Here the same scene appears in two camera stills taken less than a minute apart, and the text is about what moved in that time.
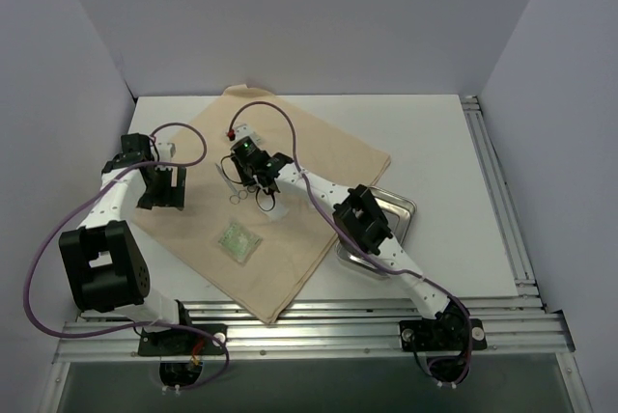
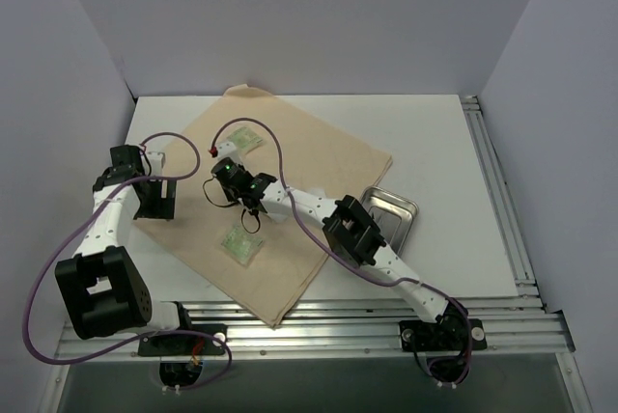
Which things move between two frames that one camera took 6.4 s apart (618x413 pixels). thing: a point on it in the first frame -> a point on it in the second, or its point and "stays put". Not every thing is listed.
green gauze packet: x=239 y=242 stays put
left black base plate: x=182 y=342 stays put
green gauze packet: x=245 y=130 stays put
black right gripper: x=246 y=175 -> x=249 y=206
